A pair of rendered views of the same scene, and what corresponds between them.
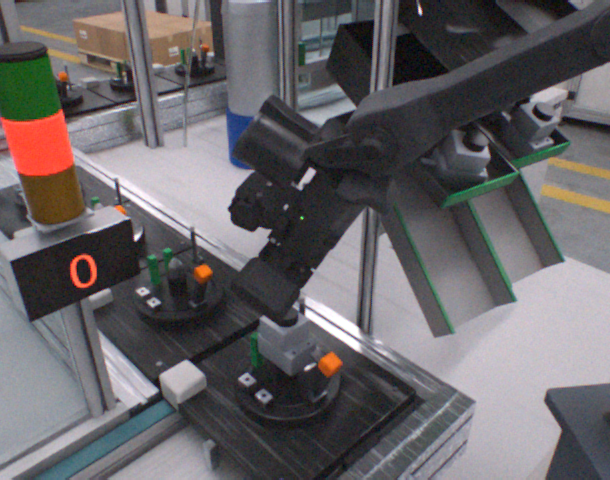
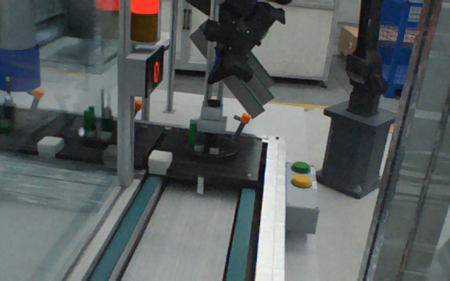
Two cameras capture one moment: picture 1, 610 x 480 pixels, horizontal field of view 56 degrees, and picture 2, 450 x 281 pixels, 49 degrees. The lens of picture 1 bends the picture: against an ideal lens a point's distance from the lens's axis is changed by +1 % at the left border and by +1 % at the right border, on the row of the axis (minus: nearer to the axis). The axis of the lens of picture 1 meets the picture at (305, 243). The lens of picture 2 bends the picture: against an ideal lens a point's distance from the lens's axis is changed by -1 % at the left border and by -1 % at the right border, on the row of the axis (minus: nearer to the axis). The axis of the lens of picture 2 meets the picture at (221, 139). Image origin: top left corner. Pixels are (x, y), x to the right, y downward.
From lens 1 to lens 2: 0.77 m
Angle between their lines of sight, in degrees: 38
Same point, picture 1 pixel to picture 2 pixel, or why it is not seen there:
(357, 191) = (276, 13)
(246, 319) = (154, 136)
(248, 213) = (226, 32)
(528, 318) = (257, 125)
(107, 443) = (144, 196)
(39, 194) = (151, 24)
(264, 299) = (245, 69)
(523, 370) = not seen: hidden behind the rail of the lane
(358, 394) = (242, 145)
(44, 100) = not seen: outside the picture
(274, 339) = (212, 115)
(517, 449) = not seen: hidden behind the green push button
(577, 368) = (292, 136)
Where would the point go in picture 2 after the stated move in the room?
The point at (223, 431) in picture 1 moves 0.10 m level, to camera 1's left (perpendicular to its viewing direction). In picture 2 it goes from (202, 170) to (164, 181)
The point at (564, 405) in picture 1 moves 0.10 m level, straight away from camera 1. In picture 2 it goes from (333, 111) to (321, 97)
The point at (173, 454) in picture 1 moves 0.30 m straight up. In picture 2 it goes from (173, 197) to (180, 62)
